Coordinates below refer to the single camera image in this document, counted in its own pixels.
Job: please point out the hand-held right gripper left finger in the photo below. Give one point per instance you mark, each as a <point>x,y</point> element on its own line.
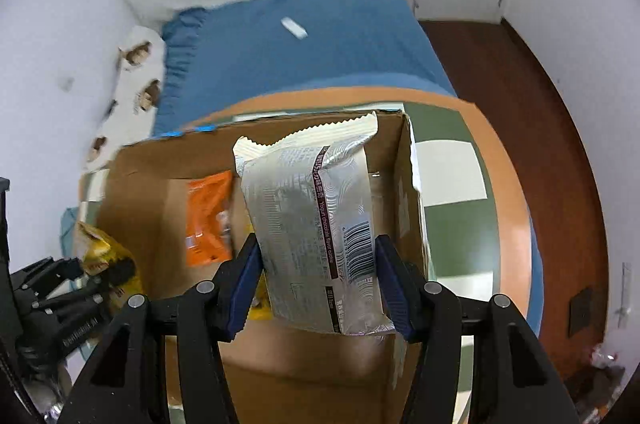
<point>244,289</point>

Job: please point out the cardboard box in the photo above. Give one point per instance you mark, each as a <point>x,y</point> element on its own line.
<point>145,214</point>

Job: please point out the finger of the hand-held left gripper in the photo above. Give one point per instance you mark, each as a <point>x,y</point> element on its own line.
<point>50,271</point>
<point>80,296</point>

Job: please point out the dark wall socket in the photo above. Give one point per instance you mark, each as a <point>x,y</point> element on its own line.
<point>580,309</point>

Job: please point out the yellow panda snack packet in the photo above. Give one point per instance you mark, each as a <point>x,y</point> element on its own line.
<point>97,249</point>

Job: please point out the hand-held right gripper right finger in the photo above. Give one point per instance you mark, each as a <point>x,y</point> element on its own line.
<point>395,291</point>

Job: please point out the orange panda snack packet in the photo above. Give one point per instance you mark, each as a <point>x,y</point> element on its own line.
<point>207,219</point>

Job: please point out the green checkered tablecloth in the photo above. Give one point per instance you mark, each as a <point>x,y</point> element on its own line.
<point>450,174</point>

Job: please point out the white remote control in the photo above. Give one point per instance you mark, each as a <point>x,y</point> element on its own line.
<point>294,27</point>

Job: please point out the plain yellow snack packet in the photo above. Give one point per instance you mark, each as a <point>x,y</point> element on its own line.
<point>257,306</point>

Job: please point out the bear print pillow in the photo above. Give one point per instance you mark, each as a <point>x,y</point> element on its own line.
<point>130,104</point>

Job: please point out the light blue cushion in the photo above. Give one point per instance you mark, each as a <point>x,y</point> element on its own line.
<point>67,231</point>

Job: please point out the silver snack packet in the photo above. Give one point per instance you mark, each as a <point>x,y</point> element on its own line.
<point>300,214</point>

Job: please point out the blue bed sheet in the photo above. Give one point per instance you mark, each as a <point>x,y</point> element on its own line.
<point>325,54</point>

